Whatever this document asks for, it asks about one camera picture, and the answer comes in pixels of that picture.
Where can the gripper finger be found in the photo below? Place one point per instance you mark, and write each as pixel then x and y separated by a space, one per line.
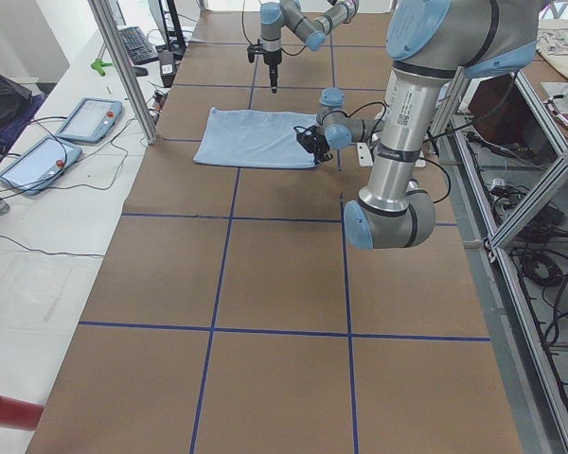
pixel 273 75

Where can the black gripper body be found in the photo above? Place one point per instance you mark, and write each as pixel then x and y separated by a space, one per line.
pixel 271 60
pixel 318 143

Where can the light blue t-shirt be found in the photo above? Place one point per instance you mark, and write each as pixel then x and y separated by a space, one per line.
pixel 250 138

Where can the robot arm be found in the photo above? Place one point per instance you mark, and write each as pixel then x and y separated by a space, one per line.
pixel 274 16
pixel 427 42

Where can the black keyboard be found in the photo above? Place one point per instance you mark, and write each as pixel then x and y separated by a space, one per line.
pixel 139 49

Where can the far teach pendant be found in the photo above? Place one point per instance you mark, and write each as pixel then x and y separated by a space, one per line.
pixel 90 121

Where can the teach pendant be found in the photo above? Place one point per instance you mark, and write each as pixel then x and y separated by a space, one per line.
pixel 40 166
pixel 90 121

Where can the seated person in black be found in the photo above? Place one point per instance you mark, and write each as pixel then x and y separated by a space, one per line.
pixel 18 105

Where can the near teach pendant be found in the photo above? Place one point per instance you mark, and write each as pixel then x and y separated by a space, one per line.
pixel 40 166

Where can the red fire extinguisher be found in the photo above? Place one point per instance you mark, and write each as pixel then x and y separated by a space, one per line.
pixel 19 414

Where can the aluminium frame post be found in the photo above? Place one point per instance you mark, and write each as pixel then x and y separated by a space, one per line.
pixel 108 29

